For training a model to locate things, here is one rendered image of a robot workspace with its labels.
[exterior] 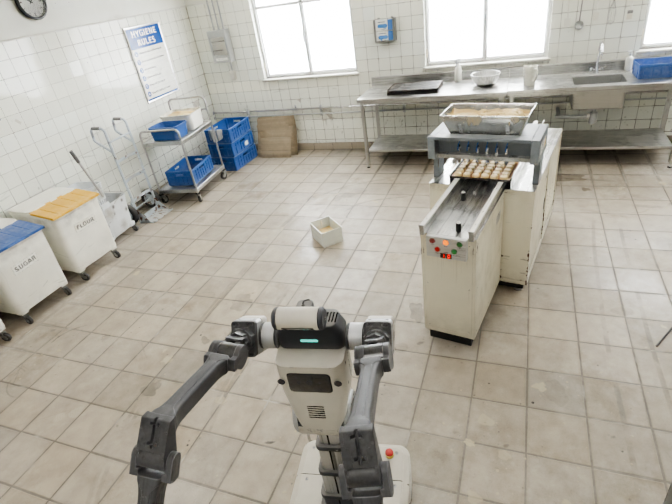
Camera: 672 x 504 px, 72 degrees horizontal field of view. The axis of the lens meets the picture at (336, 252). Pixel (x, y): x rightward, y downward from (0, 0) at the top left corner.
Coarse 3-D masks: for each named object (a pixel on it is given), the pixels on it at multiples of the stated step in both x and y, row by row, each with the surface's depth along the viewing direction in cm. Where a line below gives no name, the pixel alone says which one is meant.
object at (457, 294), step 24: (456, 192) 314; (480, 192) 309; (456, 216) 285; (480, 240) 267; (432, 264) 283; (456, 264) 274; (480, 264) 277; (432, 288) 293; (456, 288) 283; (480, 288) 288; (432, 312) 303; (456, 312) 293; (480, 312) 300; (456, 336) 308
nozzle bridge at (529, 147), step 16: (528, 128) 302; (544, 128) 298; (432, 144) 317; (448, 144) 320; (464, 144) 314; (480, 144) 309; (512, 144) 299; (528, 144) 294; (544, 144) 301; (496, 160) 304; (512, 160) 299; (528, 160) 294
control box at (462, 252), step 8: (440, 240) 267; (448, 240) 265; (456, 240) 262; (464, 240) 260; (432, 248) 273; (440, 248) 270; (448, 248) 268; (456, 248) 265; (464, 248) 262; (440, 256) 273; (456, 256) 268; (464, 256) 265
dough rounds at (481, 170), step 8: (464, 160) 338; (472, 160) 340; (480, 160) 337; (464, 168) 327; (472, 168) 324; (480, 168) 322; (488, 168) 320; (496, 168) 318; (504, 168) 321; (512, 168) 316; (464, 176) 317; (472, 176) 315; (480, 176) 315; (488, 176) 311; (496, 176) 307; (504, 176) 305
